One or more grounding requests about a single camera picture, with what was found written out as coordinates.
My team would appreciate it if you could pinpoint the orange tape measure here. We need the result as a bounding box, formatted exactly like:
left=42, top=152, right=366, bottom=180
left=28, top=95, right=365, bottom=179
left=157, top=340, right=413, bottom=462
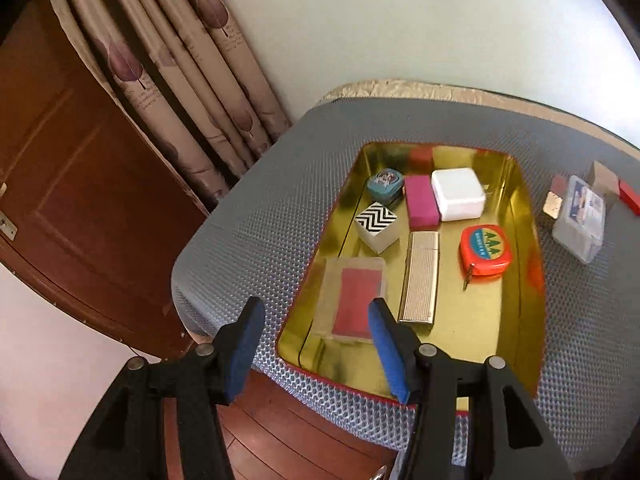
left=459, top=223, right=512, bottom=289

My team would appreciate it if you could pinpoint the silver door handle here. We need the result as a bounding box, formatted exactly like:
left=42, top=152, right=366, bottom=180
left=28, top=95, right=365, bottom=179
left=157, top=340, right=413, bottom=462
left=0, top=182, right=17, bottom=242

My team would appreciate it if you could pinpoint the gold tablecloth edge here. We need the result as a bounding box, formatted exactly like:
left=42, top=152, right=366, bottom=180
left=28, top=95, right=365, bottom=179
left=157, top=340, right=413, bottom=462
left=316, top=78, right=639, bottom=159

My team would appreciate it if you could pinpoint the white power adapter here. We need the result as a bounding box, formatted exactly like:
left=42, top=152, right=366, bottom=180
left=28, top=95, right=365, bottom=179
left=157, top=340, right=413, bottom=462
left=431, top=167, right=486, bottom=222

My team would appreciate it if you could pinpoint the tan red cardboard box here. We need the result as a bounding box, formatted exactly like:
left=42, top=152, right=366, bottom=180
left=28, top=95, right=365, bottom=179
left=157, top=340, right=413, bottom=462
left=587, top=160, right=620, bottom=211

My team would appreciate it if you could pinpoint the clear long plastic box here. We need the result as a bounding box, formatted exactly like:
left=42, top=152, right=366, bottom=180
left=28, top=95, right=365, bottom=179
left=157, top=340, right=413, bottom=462
left=552, top=176, right=605, bottom=264

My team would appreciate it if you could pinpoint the teal small round tin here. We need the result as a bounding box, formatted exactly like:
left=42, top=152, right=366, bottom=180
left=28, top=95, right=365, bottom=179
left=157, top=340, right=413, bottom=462
left=367, top=168, right=404, bottom=206

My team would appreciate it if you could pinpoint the gold textured case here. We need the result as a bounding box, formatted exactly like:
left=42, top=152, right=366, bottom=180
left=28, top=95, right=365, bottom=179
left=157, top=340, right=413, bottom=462
left=398, top=231, right=439, bottom=326

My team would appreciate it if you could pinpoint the magenta rectangular block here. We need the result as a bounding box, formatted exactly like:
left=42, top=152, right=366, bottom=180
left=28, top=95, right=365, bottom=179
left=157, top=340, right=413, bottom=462
left=404, top=174, right=440, bottom=231

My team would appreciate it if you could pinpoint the red gold toffee tin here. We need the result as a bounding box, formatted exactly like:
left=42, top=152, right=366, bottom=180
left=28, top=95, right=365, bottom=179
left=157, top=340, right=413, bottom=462
left=276, top=142, right=546, bottom=404

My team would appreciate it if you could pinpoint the brown wooden door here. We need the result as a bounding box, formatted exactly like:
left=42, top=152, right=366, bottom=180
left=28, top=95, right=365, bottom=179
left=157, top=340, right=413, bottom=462
left=1, top=0, right=205, bottom=359

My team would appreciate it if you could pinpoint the beige patterned curtain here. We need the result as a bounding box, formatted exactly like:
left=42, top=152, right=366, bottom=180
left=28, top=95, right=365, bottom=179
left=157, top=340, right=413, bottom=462
left=50, top=0, right=290, bottom=209

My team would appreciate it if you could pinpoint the grey mesh table mat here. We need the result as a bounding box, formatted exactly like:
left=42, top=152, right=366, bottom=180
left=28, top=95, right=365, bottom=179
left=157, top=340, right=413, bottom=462
left=171, top=96, right=639, bottom=471

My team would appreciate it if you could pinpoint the yellow small box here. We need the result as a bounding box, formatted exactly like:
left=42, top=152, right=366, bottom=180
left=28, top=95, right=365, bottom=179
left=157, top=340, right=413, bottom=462
left=542, top=174, right=567, bottom=221

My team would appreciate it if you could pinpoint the black white zigzag cube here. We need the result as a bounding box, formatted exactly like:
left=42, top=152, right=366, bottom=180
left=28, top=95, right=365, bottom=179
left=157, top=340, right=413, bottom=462
left=355, top=202, right=400, bottom=255

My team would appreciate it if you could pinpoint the clear box with red card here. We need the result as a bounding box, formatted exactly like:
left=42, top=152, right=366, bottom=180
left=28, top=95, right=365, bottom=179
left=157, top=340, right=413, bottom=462
left=310, top=257, right=386, bottom=342

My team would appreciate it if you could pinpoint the red flat box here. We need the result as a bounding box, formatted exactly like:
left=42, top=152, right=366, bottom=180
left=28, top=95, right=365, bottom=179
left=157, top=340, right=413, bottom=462
left=618, top=179, right=640, bottom=216

